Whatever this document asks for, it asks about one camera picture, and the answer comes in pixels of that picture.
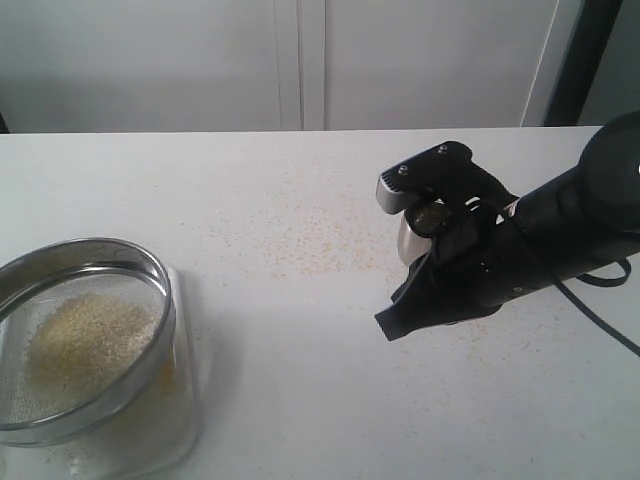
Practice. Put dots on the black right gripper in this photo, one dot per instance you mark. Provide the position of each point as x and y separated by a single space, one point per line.
483 255

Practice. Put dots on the clear glass bowl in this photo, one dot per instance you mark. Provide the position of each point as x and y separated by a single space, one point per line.
152 436

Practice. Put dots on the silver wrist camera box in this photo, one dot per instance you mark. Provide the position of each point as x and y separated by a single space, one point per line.
397 188

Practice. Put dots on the dark vertical post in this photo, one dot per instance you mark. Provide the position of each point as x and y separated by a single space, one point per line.
581 61

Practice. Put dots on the round steel mesh sieve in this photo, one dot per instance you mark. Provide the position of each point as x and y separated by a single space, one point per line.
35 285

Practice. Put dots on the small stainless steel cup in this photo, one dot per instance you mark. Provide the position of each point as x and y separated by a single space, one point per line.
420 224

